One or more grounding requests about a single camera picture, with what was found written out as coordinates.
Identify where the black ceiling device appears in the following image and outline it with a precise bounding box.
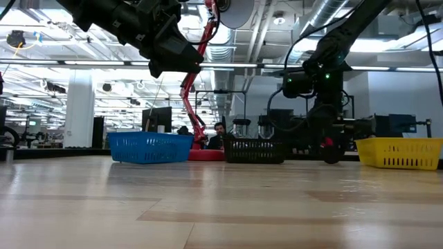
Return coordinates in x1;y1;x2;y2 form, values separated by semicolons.
6;30;27;48

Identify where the white square column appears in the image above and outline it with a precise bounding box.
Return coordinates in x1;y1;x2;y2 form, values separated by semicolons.
64;68;96;149

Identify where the tall black panel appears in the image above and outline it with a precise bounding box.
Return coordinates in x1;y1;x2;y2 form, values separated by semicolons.
91;116;105;149

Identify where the black aluminium table frame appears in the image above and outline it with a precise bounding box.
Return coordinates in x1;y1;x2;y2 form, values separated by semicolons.
13;147;443;170

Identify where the black plastic basket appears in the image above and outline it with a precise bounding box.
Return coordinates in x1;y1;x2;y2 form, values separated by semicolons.
223;138;287;165

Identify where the black monitor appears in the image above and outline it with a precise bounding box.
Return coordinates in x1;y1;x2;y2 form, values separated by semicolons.
141;106;173;133

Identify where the red desk lamp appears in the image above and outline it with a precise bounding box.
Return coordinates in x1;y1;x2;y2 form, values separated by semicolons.
179;0;256;162

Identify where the yellow plastic basket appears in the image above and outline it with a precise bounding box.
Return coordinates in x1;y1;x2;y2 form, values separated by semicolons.
354;137;443;172

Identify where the overhead light bar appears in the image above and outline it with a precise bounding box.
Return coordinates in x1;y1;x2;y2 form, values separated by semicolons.
0;59;443;73

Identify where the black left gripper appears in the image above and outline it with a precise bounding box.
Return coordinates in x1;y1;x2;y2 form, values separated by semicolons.
136;0;204;79

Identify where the black metal bracket stand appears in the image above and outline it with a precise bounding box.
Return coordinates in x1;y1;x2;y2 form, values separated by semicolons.
415;118;433;139

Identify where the silver ceiling duct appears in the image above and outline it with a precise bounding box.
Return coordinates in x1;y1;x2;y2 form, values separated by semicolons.
276;0;350;66

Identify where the blue plastic basket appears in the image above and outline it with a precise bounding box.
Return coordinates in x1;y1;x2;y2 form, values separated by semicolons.
107;131;195;165

